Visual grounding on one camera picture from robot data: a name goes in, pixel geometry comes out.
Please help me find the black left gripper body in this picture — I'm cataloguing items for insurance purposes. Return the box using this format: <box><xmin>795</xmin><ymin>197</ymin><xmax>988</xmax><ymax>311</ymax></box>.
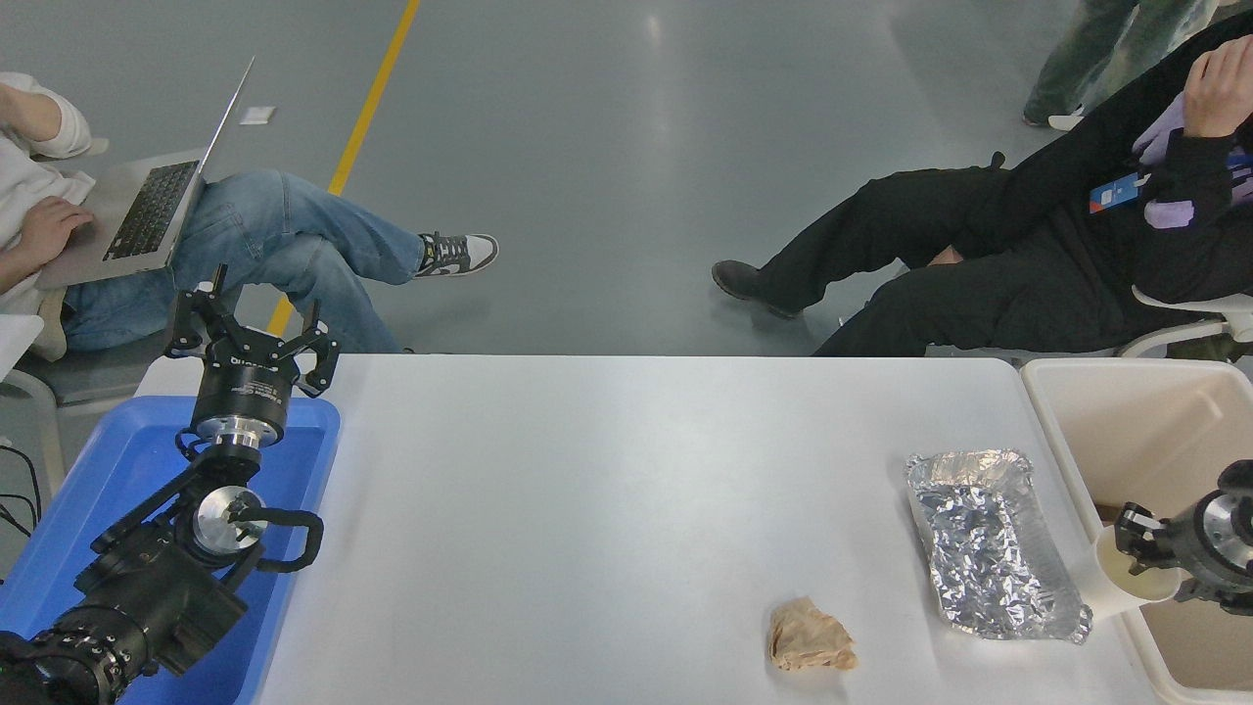
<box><xmin>193</xmin><ymin>331</ymin><xmax>301</xmax><ymax>430</ymax></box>

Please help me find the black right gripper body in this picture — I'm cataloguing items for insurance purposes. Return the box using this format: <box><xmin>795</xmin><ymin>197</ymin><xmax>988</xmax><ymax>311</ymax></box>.
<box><xmin>1163</xmin><ymin>496</ymin><xmax>1218</xmax><ymax>587</ymax></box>

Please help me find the white paper cup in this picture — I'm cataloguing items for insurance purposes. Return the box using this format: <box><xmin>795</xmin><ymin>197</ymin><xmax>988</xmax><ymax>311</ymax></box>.
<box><xmin>1077</xmin><ymin>526</ymin><xmax>1183</xmax><ymax>623</ymax></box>

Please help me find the silver foil tray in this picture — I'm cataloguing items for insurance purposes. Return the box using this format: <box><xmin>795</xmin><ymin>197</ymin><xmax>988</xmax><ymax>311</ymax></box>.
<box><xmin>905</xmin><ymin>449</ymin><xmax>1093</xmax><ymax>644</ymax></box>

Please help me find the laptop person's right hand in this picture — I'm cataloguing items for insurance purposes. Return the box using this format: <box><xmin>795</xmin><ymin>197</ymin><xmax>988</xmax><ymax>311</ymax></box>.
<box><xmin>17</xmin><ymin>196</ymin><xmax>97</xmax><ymax>271</ymax></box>

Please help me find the badge person's left hand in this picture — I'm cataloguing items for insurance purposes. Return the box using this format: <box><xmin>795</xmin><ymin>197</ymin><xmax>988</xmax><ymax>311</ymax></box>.
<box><xmin>1182</xmin><ymin>35</ymin><xmax>1253</xmax><ymax>140</ymax></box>

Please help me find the grey chair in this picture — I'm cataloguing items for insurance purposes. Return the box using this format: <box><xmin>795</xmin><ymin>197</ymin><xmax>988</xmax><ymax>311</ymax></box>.
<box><xmin>0</xmin><ymin>313</ymin><xmax>172</xmax><ymax>500</ymax></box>

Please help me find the large pale plastic bin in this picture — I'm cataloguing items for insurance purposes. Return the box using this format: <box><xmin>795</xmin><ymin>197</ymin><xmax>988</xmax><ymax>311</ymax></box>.
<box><xmin>1020</xmin><ymin>357</ymin><xmax>1253</xmax><ymax>705</ymax></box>

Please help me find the silver laptop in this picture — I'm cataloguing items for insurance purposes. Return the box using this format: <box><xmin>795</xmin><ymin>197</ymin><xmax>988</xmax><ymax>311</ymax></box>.
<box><xmin>34</xmin><ymin>56</ymin><xmax>255</xmax><ymax>291</ymax></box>

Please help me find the person with laptop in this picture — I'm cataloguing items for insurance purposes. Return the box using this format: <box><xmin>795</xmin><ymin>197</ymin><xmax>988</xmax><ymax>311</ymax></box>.
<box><xmin>0</xmin><ymin>71</ymin><xmax>500</xmax><ymax>365</ymax></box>

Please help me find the blue plastic tray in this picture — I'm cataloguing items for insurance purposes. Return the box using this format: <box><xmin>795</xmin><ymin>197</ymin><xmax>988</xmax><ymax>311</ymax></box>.
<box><xmin>0</xmin><ymin>395</ymin><xmax>342</xmax><ymax>705</ymax></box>

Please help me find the white office chair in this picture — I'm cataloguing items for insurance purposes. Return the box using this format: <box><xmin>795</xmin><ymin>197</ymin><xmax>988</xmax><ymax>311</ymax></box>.
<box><xmin>925</xmin><ymin>284</ymin><xmax>1253</xmax><ymax>361</ymax></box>

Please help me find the person with badge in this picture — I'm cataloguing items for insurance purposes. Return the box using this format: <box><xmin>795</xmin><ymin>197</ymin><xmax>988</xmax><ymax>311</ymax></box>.
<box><xmin>712</xmin><ymin>10</ymin><xmax>1253</xmax><ymax>356</ymax></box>

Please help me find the blue name badge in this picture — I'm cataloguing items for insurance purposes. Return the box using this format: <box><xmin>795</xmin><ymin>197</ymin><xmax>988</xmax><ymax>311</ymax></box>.
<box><xmin>1089</xmin><ymin>172</ymin><xmax>1145</xmax><ymax>215</ymax></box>

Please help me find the crumpled tan paper ball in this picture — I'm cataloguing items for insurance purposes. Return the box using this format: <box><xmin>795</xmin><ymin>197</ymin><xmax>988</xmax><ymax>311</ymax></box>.
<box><xmin>767</xmin><ymin>596</ymin><xmax>859</xmax><ymax>673</ymax></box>

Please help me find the standing person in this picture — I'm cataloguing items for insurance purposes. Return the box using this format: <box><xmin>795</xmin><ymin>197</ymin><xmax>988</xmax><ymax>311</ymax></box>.
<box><xmin>1023</xmin><ymin>0</ymin><xmax>1225</xmax><ymax>131</ymax></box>

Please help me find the black cable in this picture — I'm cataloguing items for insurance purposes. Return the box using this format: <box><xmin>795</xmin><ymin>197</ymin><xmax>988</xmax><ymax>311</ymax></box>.
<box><xmin>0</xmin><ymin>446</ymin><xmax>42</xmax><ymax>541</ymax></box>

